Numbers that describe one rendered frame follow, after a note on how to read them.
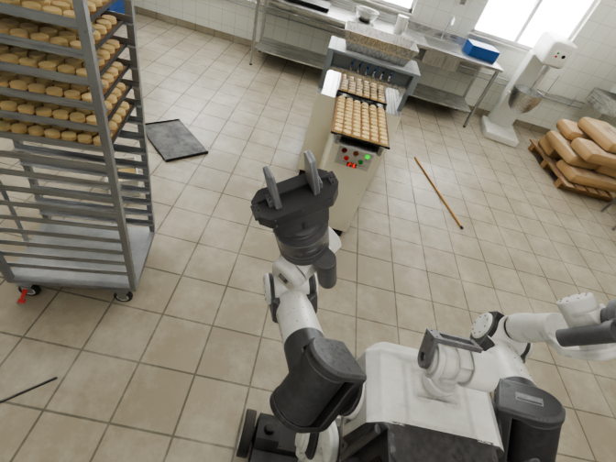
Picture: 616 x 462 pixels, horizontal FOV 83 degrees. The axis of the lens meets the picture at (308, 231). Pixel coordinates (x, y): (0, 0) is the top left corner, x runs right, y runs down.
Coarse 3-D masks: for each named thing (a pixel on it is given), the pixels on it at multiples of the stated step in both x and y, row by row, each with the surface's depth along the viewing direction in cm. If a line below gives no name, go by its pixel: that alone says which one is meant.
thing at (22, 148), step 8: (16, 144) 178; (24, 144) 178; (32, 152) 179; (40, 152) 181; (48, 152) 182; (56, 152) 183; (64, 152) 183; (72, 152) 183; (80, 152) 184; (88, 160) 185; (96, 160) 186; (120, 160) 189; (128, 160) 189; (136, 160) 190; (144, 168) 191
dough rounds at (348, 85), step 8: (344, 80) 288; (352, 80) 292; (360, 80) 297; (344, 88) 275; (352, 88) 279; (360, 88) 284; (368, 88) 288; (376, 88) 293; (368, 96) 276; (376, 96) 281; (384, 96) 289
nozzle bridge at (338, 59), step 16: (336, 48) 258; (336, 64) 270; (368, 64) 267; (384, 64) 258; (416, 64) 278; (320, 80) 282; (368, 80) 270; (384, 80) 273; (400, 80) 272; (416, 80) 262; (400, 96) 291
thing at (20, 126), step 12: (120, 108) 158; (0, 120) 136; (12, 120) 136; (120, 120) 154; (24, 132) 134; (36, 132) 134; (48, 132) 135; (60, 132) 140; (72, 132) 139; (84, 132) 142; (96, 132) 144; (96, 144) 139
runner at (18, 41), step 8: (0, 40) 108; (8, 40) 108; (16, 40) 108; (24, 40) 109; (32, 40) 109; (32, 48) 110; (40, 48) 110; (48, 48) 110; (56, 48) 111; (64, 48) 111; (72, 48) 111; (72, 56) 113; (80, 56) 113
